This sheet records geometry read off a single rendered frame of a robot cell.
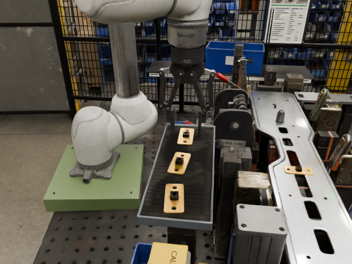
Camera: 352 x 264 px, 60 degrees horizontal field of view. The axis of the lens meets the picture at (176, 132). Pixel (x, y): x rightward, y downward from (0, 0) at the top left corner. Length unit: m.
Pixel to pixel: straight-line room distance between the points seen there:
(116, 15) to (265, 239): 0.50
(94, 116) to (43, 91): 2.23
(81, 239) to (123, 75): 0.64
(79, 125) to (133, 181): 0.32
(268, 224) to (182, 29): 0.44
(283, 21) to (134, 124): 1.03
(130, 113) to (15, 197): 1.56
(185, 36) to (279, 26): 1.24
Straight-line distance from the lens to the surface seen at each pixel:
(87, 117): 1.24
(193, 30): 0.68
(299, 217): 0.87
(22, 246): 2.27
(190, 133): 0.83
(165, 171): 0.69
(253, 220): 0.67
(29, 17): 3.23
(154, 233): 1.18
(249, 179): 0.82
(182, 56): 0.70
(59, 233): 1.26
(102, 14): 0.56
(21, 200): 2.62
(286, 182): 0.98
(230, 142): 0.96
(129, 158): 1.44
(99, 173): 1.34
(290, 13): 1.88
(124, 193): 1.27
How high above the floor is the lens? 1.58
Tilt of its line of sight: 30 degrees down
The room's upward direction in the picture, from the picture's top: straight up
